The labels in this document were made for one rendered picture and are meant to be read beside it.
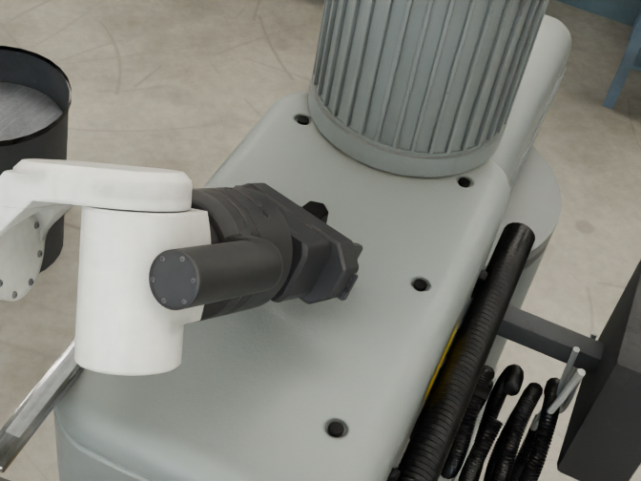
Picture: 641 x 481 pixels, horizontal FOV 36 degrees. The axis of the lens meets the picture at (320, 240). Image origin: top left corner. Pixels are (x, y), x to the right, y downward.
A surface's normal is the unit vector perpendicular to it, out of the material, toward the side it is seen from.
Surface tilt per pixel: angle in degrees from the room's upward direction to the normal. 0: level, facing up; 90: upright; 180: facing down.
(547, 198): 0
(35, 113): 0
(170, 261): 60
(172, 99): 0
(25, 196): 55
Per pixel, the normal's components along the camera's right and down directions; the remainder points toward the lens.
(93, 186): -0.23, 0.09
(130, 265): 0.12, 0.12
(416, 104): -0.16, 0.68
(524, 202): 0.15, -0.70
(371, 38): -0.60, 0.50
